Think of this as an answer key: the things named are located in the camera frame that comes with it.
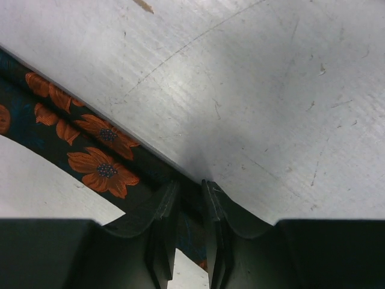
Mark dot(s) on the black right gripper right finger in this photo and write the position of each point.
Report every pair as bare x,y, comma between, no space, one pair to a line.
242,250

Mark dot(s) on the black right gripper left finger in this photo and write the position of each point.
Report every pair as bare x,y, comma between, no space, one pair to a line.
144,244

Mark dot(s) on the dark floral orange tie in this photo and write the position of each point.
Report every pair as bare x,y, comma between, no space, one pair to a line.
42,117

